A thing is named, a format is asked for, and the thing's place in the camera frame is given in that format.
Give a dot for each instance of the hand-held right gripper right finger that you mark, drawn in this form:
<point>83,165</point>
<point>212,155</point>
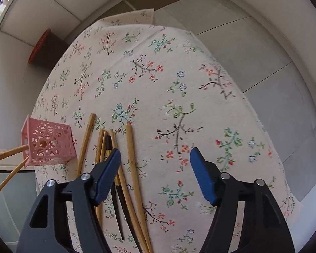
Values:
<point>202,176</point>

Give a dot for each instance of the black chopstick with gold band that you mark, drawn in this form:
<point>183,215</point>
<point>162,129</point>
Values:
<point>125,210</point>
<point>115,208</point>

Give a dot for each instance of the pink perforated utensil holder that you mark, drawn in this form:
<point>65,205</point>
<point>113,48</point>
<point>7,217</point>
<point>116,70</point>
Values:
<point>55,137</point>

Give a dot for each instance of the dark stool with orange rim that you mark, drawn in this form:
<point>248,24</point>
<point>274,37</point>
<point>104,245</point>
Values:
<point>46,50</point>

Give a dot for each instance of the beige side table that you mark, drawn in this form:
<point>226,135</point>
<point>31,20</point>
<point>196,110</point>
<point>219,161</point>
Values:
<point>5,168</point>

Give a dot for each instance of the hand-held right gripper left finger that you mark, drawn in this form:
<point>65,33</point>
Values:
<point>108,174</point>

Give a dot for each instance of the floral tablecloth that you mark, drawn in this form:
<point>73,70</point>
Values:
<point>160,97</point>

